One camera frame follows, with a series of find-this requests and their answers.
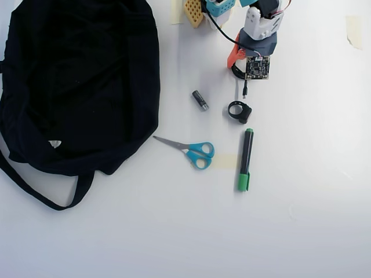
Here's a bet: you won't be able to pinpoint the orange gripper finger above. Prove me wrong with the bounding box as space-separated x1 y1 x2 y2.
226 43 248 70

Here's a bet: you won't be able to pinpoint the white and blue gripper body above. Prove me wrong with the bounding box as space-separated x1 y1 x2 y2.
235 6 285 56

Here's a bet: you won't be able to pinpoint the black fabric bag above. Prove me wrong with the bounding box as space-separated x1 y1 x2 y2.
0 0 162 212

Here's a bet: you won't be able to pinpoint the black cylindrical battery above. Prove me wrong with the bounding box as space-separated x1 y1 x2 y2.
191 90 210 112

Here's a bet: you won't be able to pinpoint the yellow perforated block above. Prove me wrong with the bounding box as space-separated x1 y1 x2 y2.
184 0 205 29

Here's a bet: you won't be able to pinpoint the beige masking tape strip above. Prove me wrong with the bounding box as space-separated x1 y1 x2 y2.
213 154 239 169
345 15 364 51
170 0 187 25

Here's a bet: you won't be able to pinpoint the green and black marker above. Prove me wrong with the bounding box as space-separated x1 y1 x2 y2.
237 127 256 193

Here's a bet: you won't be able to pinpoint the thin black camera wire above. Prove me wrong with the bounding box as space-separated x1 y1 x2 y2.
206 10 250 50

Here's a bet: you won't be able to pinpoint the black camera circuit board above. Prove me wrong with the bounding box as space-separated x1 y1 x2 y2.
244 54 271 81

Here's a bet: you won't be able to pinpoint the black ring shaped device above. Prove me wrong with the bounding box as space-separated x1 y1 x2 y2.
226 99 253 125

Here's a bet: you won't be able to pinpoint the blue handled scissors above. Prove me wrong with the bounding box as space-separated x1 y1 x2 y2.
152 135 216 171

